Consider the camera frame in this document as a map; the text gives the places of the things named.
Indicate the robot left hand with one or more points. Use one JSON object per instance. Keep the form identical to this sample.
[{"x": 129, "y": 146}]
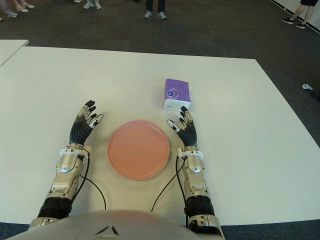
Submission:
[{"x": 78, "y": 132}]

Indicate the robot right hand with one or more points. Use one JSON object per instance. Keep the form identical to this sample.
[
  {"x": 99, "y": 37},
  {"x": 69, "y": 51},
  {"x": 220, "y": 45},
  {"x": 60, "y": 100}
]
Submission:
[{"x": 188, "y": 136}]

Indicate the purple tissue paper pack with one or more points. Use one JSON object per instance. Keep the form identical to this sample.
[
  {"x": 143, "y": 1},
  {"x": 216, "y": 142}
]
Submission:
[{"x": 176, "y": 90}]

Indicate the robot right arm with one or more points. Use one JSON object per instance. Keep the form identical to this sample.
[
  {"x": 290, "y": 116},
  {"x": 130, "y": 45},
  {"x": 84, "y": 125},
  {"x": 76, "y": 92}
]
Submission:
[{"x": 193, "y": 165}]

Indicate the round pink plate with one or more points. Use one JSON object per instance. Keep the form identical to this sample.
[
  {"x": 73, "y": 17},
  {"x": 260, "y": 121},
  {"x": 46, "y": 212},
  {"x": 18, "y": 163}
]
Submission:
[{"x": 138, "y": 150}]

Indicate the silver robot torso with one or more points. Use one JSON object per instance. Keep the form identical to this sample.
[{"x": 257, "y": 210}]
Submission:
[{"x": 125, "y": 225}]

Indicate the white side table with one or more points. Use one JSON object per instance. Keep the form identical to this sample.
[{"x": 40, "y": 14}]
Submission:
[{"x": 10, "y": 50}]

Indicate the white VR controller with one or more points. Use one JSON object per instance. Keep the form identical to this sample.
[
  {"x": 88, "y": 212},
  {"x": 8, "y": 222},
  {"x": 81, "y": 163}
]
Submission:
[{"x": 306, "y": 86}]

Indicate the man in light blue shirt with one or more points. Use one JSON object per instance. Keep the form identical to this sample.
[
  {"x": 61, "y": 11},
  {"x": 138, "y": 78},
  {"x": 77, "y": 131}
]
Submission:
[{"x": 91, "y": 5}]

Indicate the man in blue polo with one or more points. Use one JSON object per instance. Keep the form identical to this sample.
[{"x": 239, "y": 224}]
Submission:
[{"x": 148, "y": 13}]

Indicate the person in black wide trousers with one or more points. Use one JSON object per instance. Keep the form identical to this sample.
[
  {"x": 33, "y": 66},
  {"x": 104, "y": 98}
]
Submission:
[{"x": 77, "y": 1}]

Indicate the woman in dark green dress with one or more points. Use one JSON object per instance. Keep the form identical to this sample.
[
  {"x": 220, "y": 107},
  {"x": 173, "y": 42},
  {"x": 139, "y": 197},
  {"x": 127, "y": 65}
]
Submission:
[{"x": 23, "y": 9}]

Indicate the bare-legged person black shoes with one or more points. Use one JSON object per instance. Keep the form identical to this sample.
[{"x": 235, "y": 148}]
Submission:
[{"x": 287, "y": 20}]

